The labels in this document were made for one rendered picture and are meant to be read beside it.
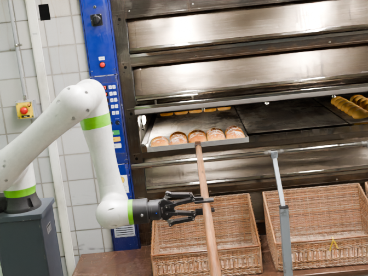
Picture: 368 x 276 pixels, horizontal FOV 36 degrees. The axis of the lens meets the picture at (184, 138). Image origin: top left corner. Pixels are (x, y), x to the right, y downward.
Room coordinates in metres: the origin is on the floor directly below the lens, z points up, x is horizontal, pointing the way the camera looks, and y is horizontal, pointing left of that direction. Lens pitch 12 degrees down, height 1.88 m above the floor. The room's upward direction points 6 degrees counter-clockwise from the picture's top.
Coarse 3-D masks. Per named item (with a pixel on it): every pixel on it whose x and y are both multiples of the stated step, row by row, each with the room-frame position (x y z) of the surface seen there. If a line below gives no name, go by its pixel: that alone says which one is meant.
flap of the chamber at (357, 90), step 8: (352, 88) 2.99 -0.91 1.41; (360, 88) 2.99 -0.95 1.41; (272, 96) 3.00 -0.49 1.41; (280, 96) 3.00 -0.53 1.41; (288, 96) 3.00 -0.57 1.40; (296, 96) 3.00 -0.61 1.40; (304, 96) 3.00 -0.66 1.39; (312, 96) 2.99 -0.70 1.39; (200, 104) 3.02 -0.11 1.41; (208, 104) 3.01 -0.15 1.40; (216, 104) 3.01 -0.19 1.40; (224, 104) 3.01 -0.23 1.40; (232, 104) 3.01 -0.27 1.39; (136, 112) 3.02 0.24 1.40; (144, 112) 3.02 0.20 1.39; (152, 112) 3.02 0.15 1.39
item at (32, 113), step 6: (18, 102) 3.12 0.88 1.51; (24, 102) 3.12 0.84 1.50; (30, 102) 3.12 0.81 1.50; (18, 108) 3.12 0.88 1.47; (30, 108) 3.12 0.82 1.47; (36, 108) 3.17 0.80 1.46; (18, 114) 3.12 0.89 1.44; (24, 114) 3.12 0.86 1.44; (30, 114) 3.12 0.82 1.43; (36, 114) 3.15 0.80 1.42
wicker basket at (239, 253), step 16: (192, 208) 3.12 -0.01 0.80; (224, 208) 3.11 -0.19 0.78; (240, 208) 3.10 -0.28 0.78; (160, 224) 3.11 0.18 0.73; (176, 224) 3.10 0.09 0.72; (192, 224) 3.10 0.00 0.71; (224, 224) 3.08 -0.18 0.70; (240, 224) 3.08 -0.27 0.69; (160, 240) 3.08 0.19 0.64; (176, 240) 3.08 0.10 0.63; (192, 240) 3.07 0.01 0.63; (224, 240) 3.06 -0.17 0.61; (240, 240) 3.06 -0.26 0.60; (256, 240) 2.78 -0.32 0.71; (160, 256) 2.67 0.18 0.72; (176, 256) 2.67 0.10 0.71; (192, 256) 2.67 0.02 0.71; (224, 256) 2.67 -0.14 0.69; (240, 256) 2.67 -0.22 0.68; (256, 256) 2.66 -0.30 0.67; (160, 272) 2.77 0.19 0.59; (176, 272) 2.67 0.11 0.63; (192, 272) 2.67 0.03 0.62; (208, 272) 2.67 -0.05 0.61; (224, 272) 2.67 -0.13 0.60; (240, 272) 2.67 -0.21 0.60; (256, 272) 2.66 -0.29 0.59
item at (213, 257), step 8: (200, 152) 2.76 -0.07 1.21; (200, 160) 2.59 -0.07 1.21; (200, 168) 2.46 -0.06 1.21; (200, 176) 2.34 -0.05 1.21; (200, 184) 2.24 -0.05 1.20; (200, 192) 2.16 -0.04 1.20; (208, 208) 1.93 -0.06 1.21; (208, 216) 1.85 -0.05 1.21; (208, 224) 1.78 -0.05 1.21; (208, 232) 1.71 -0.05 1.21; (208, 240) 1.65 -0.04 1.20; (208, 248) 1.59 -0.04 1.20; (216, 248) 1.59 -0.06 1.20; (208, 256) 1.55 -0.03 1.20; (216, 256) 1.53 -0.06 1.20; (216, 264) 1.47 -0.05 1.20; (216, 272) 1.42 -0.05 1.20
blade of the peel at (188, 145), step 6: (204, 132) 3.36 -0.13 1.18; (168, 138) 3.30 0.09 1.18; (240, 138) 3.00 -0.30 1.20; (246, 138) 3.00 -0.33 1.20; (150, 144) 3.19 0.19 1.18; (180, 144) 3.01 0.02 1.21; (186, 144) 3.01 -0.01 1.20; (192, 144) 3.00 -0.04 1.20; (204, 144) 3.00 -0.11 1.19; (210, 144) 3.00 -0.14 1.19; (216, 144) 3.00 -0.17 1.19; (222, 144) 3.00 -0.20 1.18; (150, 150) 3.01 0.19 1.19; (156, 150) 3.01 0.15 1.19; (162, 150) 3.01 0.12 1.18
